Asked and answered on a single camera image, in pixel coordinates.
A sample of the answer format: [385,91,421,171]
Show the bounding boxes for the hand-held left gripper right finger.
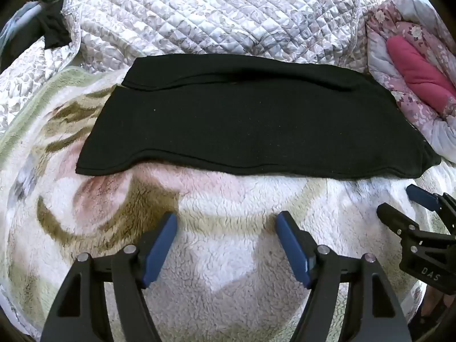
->
[277,211,410,342]

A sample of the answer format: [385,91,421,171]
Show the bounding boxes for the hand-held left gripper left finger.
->
[41,212,178,342]

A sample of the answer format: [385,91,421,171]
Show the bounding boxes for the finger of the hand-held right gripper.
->
[377,203,422,239]
[406,184,456,221]

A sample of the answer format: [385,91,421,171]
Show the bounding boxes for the black pants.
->
[76,54,442,179]

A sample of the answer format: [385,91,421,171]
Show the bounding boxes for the floral fleece blanket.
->
[0,66,456,342]

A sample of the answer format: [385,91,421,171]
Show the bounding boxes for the pink floral comforter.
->
[365,0,456,164]

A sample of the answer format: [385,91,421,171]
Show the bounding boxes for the magenta cushion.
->
[386,36,456,115]

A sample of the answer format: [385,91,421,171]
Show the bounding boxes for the quilted floral bedspread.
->
[0,0,373,136]

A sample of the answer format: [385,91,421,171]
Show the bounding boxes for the dark cloth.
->
[36,5,72,48]

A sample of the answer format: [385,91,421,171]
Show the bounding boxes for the white rail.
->
[11,0,68,25]

